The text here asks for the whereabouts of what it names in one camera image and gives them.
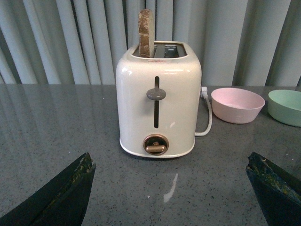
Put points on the pink plastic bowl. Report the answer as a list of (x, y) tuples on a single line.
[(238, 106)]

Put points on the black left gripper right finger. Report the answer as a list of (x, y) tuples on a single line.
[(278, 193)]

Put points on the grey pleated curtain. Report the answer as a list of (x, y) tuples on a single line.
[(238, 42)]

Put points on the brown bread slice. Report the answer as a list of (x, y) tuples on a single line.
[(146, 30)]

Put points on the cream two-slot toaster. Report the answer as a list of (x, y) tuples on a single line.
[(158, 100)]

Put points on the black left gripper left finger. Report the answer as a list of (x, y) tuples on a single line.
[(62, 201)]

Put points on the green plastic bowl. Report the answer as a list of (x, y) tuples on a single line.
[(285, 106)]

